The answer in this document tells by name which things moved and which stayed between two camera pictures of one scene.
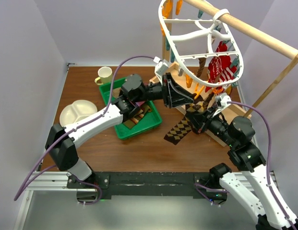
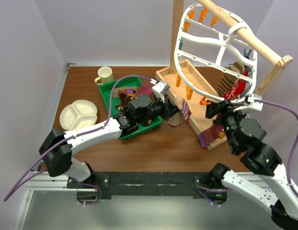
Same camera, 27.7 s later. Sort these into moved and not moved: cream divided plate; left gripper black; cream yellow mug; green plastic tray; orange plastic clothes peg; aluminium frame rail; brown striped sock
Moved: brown striped sock; left gripper black; orange plastic clothes peg
Not moved: green plastic tray; aluminium frame rail; cream divided plate; cream yellow mug
